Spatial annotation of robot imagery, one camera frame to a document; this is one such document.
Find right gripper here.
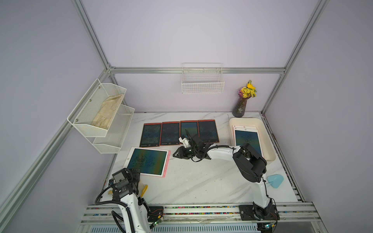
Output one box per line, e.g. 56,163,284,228
173,146,199,158

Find yellow knit glove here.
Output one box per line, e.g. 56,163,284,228
107,184,149,199

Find red writing tablet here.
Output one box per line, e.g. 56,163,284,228
139,123,162,147
160,121,180,146
179,120,199,144
198,119,219,143

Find pink writing tablet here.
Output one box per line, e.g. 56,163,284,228
232,125,263,155
123,147,171,178

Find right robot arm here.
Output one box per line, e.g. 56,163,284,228
173,131,279,221

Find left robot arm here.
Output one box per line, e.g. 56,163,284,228
95,168,151,233

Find cream plastic storage box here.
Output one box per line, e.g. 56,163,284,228
228,117,276,164

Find dark glass vase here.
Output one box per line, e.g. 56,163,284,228
232,98,248,117

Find beige cloth in shelf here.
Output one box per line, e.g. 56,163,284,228
91,94,124,130

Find yellow flower bouquet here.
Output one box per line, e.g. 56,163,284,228
238,80,257,99

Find light blue plastic scoop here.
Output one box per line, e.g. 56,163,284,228
267,174,284,189

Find white mesh wall shelf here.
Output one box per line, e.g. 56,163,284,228
67,80,135,154

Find white wire wall basket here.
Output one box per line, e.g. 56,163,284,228
181,63,225,94

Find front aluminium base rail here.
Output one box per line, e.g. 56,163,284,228
76,202,328,233

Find aluminium frame rails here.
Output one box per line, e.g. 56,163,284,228
1,1,329,231

